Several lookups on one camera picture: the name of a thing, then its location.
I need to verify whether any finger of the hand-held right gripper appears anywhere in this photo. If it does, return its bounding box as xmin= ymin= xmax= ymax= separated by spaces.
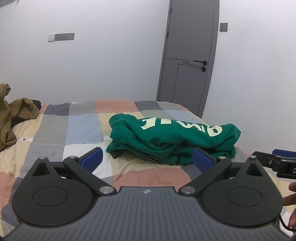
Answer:
xmin=272 ymin=149 xmax=296 ymax=160
xmin=252 ymin=151 xmax=281 ymax=173

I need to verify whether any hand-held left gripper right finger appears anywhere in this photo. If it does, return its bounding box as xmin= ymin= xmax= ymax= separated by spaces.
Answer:
xmin=179 ymin=147 xmax=265 ymax=196

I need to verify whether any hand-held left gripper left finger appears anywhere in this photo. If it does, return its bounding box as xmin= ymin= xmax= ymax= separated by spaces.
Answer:
xmin=31 ymin=147 xmax=116 ymax=196

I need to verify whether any green sweatshirt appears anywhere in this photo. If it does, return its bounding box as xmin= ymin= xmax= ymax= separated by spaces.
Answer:
xmin=106 ymin=113 xmax=241 ymax=166

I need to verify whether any person's right hand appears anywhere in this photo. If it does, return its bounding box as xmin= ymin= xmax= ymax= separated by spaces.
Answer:
xmin=282 ymin=183 xmax=296 ymax=229

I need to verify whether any patchwork bed cover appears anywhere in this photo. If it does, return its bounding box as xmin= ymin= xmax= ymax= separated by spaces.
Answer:
xmin=0 ymin=100 xmax=296 ymax=230

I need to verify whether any black garment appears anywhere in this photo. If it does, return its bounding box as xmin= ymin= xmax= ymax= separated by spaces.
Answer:
xmin=10 ymin=100 xmax=42 ymax=127

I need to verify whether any brown garment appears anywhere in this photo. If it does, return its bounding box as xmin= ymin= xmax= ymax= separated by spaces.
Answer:
xmin=0 ymin=83 xmax=40 ymax=146

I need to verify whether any grey door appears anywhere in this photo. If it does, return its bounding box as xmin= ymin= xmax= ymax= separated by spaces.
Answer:
xmin=156 ymin=0 xmax=220 ymax=117

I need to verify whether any black cable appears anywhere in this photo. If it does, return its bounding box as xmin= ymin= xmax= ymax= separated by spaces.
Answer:
xmin=278 ymin=214 xmax=296 ymax=232

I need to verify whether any white and grey switch panel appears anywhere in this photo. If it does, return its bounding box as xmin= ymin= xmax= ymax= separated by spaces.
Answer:
xmin=48 ymin=33 xmax=75 ymax=42

